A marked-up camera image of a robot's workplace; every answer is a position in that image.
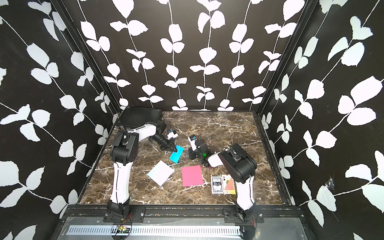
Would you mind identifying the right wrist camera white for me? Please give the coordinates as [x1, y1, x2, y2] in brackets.
[188, 135, 197, 152]

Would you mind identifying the white slotted cable duct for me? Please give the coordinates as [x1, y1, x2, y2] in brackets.
[65, 225, 241, 238]

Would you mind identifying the black case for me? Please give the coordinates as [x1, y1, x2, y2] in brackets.
[116, 106, 163, 130]

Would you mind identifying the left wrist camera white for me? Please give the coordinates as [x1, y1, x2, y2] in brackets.
[167, 130, 178, 140]

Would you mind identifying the red playing card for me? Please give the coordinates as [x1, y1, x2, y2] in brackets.
[222, 175, 236, 195]

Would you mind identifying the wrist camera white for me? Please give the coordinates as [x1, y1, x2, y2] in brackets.
[167, 130, 178, 140]
[188, 135, 197, 152]

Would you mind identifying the small circuit board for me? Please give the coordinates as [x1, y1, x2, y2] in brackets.
[111, 226, 131, 235]

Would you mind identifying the blue square paper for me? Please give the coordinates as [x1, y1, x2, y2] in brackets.
[170, 145, 184, 163]

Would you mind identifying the white square paper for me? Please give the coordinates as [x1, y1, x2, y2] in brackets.
[147, 161, 175, 186]

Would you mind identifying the playing card deck box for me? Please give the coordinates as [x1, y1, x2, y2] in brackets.
[211, 175, 224, 194]

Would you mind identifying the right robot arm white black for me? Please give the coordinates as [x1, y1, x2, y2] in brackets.
[189, 136, 257, 221]

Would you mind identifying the black front rail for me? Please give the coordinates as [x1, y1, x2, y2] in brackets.
[61, 205, 306, 225]

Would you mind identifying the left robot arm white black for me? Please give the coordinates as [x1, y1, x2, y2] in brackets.
[106, 120, 177, 222]

